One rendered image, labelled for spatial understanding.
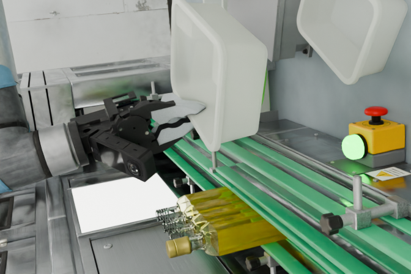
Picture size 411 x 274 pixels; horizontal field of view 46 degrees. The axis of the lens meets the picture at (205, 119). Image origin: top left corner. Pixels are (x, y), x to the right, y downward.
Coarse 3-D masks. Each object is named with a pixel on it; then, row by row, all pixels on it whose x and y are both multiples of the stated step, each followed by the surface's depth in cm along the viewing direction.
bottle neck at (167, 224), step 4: (180, 216) 108; (164, 220) 106; (168, 220) 106; (172, 220) 106; (176, 220) 106; (180, 220) 106; (184, 220) 106; (164, 224) 105; (168, 224) 105; (172, 224) 105; (176, 224) 106; (180, 224) 106; (184, 224) 106; (164, 228) 107; (168, 228) 105; (172, 228) 106; (176, 228) 106; (164, 232) 106
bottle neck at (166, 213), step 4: (164, 208) 112; (168, 208) 112; (172, 208) 112; (176, 208) 112; (156, 212) 112; (160, 212) 111; (164, 212) 111; (168, 212) 111; (172, 212) 111; (176, 212) 112; (156, 216) 112; (160, 216) 110; (164, 216) 111; (168, 216) 111; (172, 216) 111; (176, 216) 112; (160, 220) 111
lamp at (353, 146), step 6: (348, 138) 85; (354, 138) 85; (360, 138) 85; (342, 144) 87; (348, 144) 85; (354, 144) 84; (360, 144) 84; (366, 144) 84; (348, 150) 85; (354, 150) 84; (360, 150) 84; (366, 150) 84; (348, 156) 86; (354, 156) 85; (360, 156) 85
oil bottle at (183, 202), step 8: (200, 192) 116; (208, 192) 116; (216, 192) 115; (224, 192) 115; (232, 192) 114; (184, 200) 112; (192, 200) 112; (200, 200) 112; (208, 200) 112; (184, 208) 111
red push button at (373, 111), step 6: (366, 108) 87; (372, 108) 86; (378, 108) 85; (384, 108) 85; (366, 114) 86; (372, 114) 85; (378, 114) 84; (384, 114) 85; (372, 120) 86; (378, 120) 86
